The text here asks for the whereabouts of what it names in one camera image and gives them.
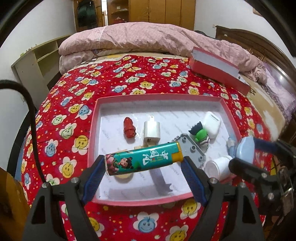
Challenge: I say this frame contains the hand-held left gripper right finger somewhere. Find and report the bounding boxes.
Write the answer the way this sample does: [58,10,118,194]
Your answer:
[183,156,264,241]

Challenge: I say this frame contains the grey studded building plate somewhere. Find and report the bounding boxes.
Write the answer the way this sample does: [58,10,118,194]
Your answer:
[171,133,207,169]

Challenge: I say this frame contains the white plastic cup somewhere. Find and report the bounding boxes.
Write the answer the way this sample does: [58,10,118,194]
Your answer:
[205,156,233,181]

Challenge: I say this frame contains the dark wooden headboard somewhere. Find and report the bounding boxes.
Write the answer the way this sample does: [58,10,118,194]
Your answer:
[215,25,296,112]

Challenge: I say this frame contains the purple pillow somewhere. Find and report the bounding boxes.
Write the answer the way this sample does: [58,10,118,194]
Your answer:
[262,62,296,126]

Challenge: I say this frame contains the green cartoon lighter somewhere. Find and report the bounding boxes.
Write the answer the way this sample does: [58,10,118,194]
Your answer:
[104,142,184,176]

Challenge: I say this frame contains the red cardboard box lid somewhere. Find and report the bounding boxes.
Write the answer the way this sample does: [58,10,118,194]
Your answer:
[189,46,251,96]

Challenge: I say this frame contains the black cable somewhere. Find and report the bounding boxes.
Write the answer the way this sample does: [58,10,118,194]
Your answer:
[0,80,47,186]

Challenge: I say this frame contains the white earbuds case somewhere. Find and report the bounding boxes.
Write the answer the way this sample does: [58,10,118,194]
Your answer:
[203,111,222,138]

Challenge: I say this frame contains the red smiley flower blanket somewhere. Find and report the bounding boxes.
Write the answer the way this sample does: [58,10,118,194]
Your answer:
[21,54,269,241]

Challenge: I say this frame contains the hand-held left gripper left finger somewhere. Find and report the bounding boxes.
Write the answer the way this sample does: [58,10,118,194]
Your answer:
[22,155,105,241]

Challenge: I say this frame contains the red cardboard box tray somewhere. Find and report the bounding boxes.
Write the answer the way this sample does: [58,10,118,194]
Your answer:
[87,94,242,206]

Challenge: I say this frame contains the dark hanging jacket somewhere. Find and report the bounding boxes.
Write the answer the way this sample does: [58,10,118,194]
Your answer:
[76,0,96,27]

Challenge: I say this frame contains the green cartoon figure toy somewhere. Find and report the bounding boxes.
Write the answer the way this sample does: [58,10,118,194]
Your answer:
[188,122,211,150]

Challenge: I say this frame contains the round wooden disc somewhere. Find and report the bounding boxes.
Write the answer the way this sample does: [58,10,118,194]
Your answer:
[115,173,134,183]

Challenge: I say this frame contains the small red toy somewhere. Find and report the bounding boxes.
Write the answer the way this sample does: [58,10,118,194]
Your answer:
[123,116,137,139]

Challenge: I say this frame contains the light blue oval case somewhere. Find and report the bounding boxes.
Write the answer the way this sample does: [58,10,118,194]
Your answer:
[236,136,256,164]

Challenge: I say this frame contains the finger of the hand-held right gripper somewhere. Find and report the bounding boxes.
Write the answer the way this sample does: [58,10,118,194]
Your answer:
[254,138,296,160]
[229,157,278,188]

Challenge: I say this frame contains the white charger plug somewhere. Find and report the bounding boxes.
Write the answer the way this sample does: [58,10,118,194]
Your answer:
[143,115,161,147]

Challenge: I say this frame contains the tan bed sheet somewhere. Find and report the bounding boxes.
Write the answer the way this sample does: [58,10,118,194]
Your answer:
[240,74,289,142]

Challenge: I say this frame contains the beige wooden shelf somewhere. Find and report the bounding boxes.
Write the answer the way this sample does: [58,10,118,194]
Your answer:
[11,35,71,93]

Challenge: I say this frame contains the pink quilt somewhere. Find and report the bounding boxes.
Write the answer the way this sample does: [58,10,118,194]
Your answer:
[58,22,267,84]

